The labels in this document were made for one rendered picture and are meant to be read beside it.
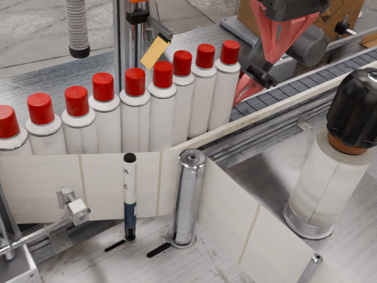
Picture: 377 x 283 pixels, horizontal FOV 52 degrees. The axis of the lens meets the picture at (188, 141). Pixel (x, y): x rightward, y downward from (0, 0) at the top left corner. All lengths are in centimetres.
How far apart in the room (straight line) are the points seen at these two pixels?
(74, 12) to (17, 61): 217
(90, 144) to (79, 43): 16
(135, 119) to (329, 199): 33
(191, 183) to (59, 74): 66
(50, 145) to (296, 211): 41
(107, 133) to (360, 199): 49
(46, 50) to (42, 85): 182
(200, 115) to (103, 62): 45
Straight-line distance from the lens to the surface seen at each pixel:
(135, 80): 62
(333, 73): 116
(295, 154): 85
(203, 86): 73
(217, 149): 81
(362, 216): 79
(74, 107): 59
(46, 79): 108
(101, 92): 61
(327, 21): 132
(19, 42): 301
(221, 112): 80
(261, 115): 87
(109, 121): 64
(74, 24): 65
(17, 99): 103
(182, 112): 73
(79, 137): 61
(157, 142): 72
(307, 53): 78
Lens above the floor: 143
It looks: 43 degrees down
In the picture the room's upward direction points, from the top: 8 degrees clockwise
